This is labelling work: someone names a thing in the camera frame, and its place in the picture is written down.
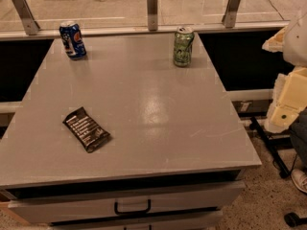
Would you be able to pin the blue pepsi can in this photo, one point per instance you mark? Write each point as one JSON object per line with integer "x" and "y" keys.
{"x": 72, "y": 40}

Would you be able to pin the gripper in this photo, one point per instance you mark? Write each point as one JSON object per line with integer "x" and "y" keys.
{"x": 297, "y": 42}

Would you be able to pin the left metal railing bracket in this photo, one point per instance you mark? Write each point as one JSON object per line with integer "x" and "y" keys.
{"x": 30, "y": 26}

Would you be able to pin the white sneaker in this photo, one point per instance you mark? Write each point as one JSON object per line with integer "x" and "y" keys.
{"x": 300, "y": 180}

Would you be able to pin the black drawer handle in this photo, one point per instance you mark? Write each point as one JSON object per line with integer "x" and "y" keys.
{"x": 142, "y": 206}

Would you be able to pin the grey drawer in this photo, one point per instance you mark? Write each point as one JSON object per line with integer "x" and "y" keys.
{"x": 100, "y": 206}
{"x": 185, "y": 221}

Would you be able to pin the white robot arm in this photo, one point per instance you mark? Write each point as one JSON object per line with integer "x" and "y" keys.
{"x": 291, "y": 41}

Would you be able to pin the right metal railing bracket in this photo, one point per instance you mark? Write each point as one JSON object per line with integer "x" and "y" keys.
{"x": 230, "y": 15}

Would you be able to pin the metal railing bracket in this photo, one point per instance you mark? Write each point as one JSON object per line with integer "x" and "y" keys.
{"x": 230, "y": 15}
{"x": 152, "y": 8}
{"x": 30, "y": 26}

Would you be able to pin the upper grey drawer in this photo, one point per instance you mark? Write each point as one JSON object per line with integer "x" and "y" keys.
{"x": 100, "y": 206}

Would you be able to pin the black caster wheel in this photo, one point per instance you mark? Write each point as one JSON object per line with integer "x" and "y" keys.
{"x": 293, "y": 220}

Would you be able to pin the black rxbar chocolate wrapper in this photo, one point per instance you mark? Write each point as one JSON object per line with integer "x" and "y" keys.
{"x": 86, "y": 130}

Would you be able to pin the middle metal railing bracket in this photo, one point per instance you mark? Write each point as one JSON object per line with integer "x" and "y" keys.
{"x": 152, "y": 8}

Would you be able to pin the lower grey drawer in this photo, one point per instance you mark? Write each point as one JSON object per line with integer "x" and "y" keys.
{"x": 185, "y": 221}

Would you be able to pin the green soda can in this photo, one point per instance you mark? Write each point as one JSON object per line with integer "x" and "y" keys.
{"x": 182, "y": 55}

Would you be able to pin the person's jeans leg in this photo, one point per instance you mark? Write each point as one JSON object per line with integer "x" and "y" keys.
{"x": 298, "y": 135}

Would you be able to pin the black stand leg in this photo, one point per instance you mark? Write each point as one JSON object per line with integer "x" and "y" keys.
{"x": 270, "y": 145}

